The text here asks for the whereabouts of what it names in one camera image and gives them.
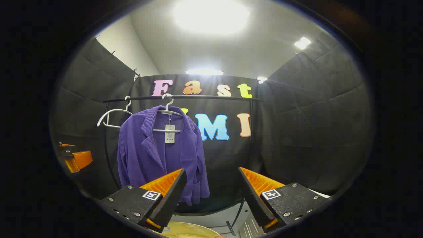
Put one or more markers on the grey ribbed metal box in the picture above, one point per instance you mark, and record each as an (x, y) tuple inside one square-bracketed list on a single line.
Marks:
[(248, 228)]

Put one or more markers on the large ceiling light panel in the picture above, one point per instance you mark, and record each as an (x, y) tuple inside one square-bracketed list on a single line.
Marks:
[(211, 16)]

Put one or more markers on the white paper garment tag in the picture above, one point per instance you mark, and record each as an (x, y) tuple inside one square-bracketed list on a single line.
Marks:
[(170, 134)]

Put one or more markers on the white plastic hanger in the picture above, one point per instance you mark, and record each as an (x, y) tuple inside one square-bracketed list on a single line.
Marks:
[(115, 110), (172, 112)]

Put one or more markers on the black backdrop cloth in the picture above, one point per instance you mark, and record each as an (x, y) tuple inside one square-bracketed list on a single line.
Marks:
[(297, 132)]

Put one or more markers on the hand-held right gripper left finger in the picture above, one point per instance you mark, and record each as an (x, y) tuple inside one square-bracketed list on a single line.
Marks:
[(172, 201)]

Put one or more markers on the black metal clothes rack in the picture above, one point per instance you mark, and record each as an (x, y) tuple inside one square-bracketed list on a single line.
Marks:
[(211, 97)]

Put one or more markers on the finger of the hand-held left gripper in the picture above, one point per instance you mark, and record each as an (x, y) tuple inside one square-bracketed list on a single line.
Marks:
[(67, 152), (81, 160)]

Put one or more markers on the small ceiling light panel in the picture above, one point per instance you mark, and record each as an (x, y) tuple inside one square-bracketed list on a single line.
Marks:
[(302, 43), (261, 79)]

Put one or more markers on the long ceiling light panel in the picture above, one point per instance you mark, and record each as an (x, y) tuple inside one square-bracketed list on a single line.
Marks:
[(204, 72)]

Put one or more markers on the white flat object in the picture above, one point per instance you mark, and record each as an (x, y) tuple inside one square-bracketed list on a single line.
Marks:
[(322, 194)]

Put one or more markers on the round beige laundry hamper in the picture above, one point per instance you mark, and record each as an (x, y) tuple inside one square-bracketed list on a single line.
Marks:
[(188, 231)]

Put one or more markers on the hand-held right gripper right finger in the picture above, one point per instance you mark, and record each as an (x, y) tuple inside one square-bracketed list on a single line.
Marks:
[(254, 205)]

